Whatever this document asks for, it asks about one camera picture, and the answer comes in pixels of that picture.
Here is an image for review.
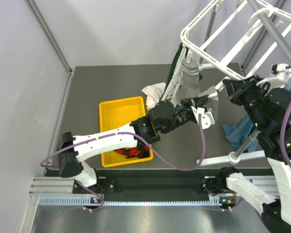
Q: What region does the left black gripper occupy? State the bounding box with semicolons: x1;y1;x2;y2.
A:
161;95;209;135

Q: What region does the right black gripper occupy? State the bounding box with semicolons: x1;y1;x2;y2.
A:
222;73;267;130

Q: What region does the grey striped sock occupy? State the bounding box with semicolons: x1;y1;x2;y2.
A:
176;59;200;105

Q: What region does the white clip hanger frame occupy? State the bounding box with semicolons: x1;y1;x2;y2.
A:
179;0;291;88

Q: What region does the green and white sock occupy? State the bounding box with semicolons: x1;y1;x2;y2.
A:
160;44;203;107

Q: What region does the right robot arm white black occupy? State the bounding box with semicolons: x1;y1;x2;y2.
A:
216;75;291;233

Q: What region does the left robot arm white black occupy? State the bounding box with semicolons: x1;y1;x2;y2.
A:
58;95;209;193

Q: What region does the white hanger clip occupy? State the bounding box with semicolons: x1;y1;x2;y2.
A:
186;51;193;63

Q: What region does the blue cloth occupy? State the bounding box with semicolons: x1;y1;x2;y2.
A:
222;83;291;152

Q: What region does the red black argyle sock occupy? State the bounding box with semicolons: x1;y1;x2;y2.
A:
114;145;150;159

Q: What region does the yellow plastic bin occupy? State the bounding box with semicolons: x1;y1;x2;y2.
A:
99;96;154;168

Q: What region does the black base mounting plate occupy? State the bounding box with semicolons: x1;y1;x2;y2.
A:
74;177;227;198

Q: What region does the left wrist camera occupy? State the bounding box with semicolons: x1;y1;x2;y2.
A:
191;106;215;130

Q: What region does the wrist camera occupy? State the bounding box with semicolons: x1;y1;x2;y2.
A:
256;64;291;89
191;106;215;130

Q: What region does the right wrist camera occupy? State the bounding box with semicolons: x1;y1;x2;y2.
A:
256;64;291;89

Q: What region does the aluminium cable duct rail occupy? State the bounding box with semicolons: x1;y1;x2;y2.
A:
29;176;291;207

